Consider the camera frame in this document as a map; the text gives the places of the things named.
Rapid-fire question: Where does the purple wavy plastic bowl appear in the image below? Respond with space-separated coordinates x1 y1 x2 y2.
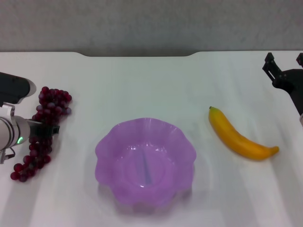
95 117 197 213

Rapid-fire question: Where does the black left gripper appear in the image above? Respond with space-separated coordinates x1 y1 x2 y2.
26 119 61 138

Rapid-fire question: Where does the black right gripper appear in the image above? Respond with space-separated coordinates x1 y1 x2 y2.
262 52 303 117

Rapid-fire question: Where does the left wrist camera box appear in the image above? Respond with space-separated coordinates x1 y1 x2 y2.
0 72 37 105

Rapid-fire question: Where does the yellow banana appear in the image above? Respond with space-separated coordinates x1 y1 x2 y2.
208 106 280 161

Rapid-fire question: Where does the red grape bunch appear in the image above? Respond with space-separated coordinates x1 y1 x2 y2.
10 86 72 183

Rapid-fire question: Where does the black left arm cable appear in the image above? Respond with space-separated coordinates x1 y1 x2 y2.
4 147 16 159

